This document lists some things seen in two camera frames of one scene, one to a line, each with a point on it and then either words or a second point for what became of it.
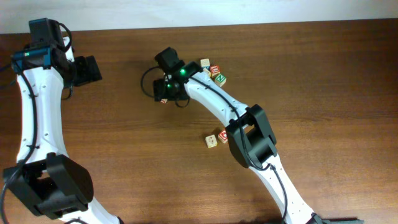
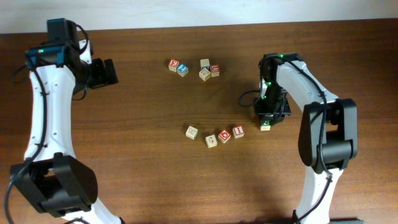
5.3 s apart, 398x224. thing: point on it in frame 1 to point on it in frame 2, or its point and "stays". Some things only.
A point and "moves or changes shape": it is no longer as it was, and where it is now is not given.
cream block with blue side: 211,141 stays
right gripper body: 166,89 to 274,106
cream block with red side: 164,101 to 192,132
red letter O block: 223,136 stays
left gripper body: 86,73 to 99,74
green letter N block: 220,79 moves or changes shape
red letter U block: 214,70 stays
